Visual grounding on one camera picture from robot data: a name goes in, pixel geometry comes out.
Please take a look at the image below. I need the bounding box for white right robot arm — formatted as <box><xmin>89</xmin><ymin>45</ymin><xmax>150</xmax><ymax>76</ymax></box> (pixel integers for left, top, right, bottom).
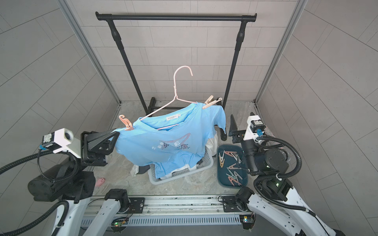
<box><xmin>229</xmin><ymin>113</ymin><xmax>344</xmax><ymax>236</ymax></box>

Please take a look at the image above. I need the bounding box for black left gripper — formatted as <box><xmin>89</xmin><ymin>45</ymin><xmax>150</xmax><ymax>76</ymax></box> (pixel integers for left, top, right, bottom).
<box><xmin>61</xmin><ymin>136</ymin><xmax>121</xmax><ymax>178</ymax></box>

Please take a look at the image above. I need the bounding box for white laundry basket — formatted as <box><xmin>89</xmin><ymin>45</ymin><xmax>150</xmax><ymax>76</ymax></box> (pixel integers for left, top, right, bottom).
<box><xmin>147</xmin><ymin>147</ymin><xmax>214</xmax><ymax>185</ymax></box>

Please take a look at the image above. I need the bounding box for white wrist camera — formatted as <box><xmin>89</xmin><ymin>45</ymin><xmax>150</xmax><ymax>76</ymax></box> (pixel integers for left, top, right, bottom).
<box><xmin>40</xmin><ymin>128</ymin><xmax>81</xmax><ymax>158</ymax></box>
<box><xmin>243</xmin><ymin>115</ymin><xmax>266</xmax><ymax>142</ymax></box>

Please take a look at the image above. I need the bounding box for teal clothespin tray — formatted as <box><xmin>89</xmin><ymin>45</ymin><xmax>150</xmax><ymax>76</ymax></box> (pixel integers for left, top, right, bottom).
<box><xmin>217</xmin><ymin>145</ymin><xmax>249</xmax><ymax>188</ymax></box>

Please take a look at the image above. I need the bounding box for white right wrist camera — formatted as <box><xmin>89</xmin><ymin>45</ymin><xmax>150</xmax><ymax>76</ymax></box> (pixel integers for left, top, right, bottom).
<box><xmin>243</xmin><ymin>115</ymin><xmax>266</xmax><ymax>142</ymax></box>

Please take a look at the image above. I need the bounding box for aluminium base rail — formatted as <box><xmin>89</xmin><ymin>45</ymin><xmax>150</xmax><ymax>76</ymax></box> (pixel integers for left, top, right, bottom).
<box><xmin>56</xmin><ymin>193</ymin><xmax>296</xmax><ymax>228</ymax></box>

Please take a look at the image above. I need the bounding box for pink wire hanger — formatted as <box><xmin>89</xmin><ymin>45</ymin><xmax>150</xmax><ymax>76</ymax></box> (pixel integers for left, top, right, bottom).
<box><xmin>139</xmin><ymin>65</ymin><xmax>197</xmax><ymax>121</ymax></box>

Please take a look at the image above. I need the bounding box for beige clothespin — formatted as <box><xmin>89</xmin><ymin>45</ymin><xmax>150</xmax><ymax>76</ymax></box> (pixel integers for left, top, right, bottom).
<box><xmin>202</xmin><ymin>95</ymin><xmax>222</xmax><ymax>109</ymax></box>

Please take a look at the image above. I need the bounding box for black clothes rack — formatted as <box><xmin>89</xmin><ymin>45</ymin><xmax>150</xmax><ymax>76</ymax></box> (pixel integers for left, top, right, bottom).
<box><xmin>95</xmin><ymin>11</ymin><xmax>258</xmax><ymax>141</ymax></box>

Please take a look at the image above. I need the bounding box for pink clothespin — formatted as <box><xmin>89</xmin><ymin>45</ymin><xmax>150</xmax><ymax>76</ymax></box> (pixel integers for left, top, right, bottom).
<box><xmin>118</xmin><ymin>115</ymin><xmax>134</xmax><ymax>131</ymax></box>

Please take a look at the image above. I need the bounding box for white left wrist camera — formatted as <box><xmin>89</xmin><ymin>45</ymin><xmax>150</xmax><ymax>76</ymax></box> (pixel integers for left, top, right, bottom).
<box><xmin>40</xmin><ymin>128</ymin><xmax>81</xmax><ymax>158</ymax></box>

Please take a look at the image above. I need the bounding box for light blue t-shirt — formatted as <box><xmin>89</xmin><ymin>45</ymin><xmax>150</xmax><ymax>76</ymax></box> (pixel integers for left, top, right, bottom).
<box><xmin>115</xmin><ymin>103</ymin><xmax>226</xmax><ymax>179</ymax></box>

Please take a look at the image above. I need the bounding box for pink object on floor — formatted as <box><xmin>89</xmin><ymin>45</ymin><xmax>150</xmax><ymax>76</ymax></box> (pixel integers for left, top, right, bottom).
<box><xmin>95</xmin><ymin>178</ymin><xmax>105</xmax><ymax>187</ymax></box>

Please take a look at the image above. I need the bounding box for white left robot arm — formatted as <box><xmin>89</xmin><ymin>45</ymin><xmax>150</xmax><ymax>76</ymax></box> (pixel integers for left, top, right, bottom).
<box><xmin>1</xmin><ymin>128</ymin><xmax>120</xmax><ymax>236</ymax></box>

